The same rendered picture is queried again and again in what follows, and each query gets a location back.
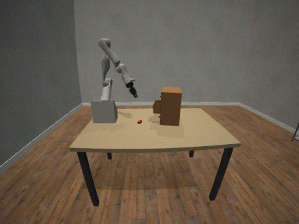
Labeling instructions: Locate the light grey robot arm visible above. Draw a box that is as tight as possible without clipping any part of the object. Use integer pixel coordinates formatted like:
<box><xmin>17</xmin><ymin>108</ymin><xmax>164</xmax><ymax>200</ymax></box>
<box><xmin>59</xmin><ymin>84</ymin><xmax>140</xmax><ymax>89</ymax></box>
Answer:
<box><xmin>99</xmin><ymin>39</ymin><xmax>136</xmax><ymax>100</ymax></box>

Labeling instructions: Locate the brown wooden chest of drawers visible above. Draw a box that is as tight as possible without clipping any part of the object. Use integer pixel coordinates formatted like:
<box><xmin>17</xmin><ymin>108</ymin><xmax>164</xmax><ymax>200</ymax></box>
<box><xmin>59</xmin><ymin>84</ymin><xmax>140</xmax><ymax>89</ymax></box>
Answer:
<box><xmin>160</xmin><ymin>87</ymin><xmax>182</xmax><ymax>126</ymax></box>

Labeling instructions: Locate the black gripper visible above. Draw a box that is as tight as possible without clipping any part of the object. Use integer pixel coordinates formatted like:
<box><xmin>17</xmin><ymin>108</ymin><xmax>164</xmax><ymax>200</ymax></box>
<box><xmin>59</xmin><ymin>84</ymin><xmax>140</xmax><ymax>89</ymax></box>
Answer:
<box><xmin>126</xmin><ymin>82</ymin><xmax>138</xmax><ymax>98</ymax></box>

